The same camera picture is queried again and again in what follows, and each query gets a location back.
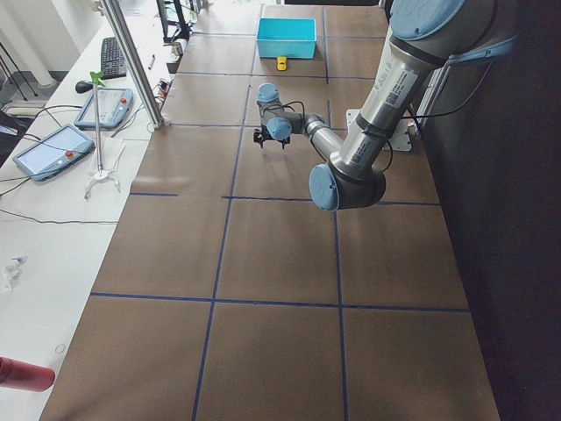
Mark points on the red cylinder bottle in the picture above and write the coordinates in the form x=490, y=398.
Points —
x=16, y=374

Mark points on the black computer mouse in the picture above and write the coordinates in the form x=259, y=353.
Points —
x=83, y=87

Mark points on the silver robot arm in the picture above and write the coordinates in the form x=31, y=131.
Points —
x=423, y=36

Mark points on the teach pendant lower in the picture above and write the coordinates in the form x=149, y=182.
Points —
x=54, y=153

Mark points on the turquoise plastic bin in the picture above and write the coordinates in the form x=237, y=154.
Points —
x=294, y=38

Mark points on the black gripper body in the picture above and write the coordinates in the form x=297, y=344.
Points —
x=263, y=132

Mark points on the teach pendant upper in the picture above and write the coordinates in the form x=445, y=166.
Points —
x=113, y=106

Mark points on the orange connector block upper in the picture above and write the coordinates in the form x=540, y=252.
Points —
x=163, y=88

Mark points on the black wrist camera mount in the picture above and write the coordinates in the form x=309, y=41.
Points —
x=258, y=137

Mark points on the black keyboard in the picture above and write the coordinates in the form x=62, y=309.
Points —
x=112, y=61

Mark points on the grabber stick green handle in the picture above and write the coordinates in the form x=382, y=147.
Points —
x=102, y=174

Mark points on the teach pendant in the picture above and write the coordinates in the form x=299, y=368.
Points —
x=54, y=153
x=113, y=106

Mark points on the yellow beetle toy car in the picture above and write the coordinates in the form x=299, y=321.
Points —
x=282, y=63

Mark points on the aluminium frame post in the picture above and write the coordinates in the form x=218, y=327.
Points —
x=117, y=21

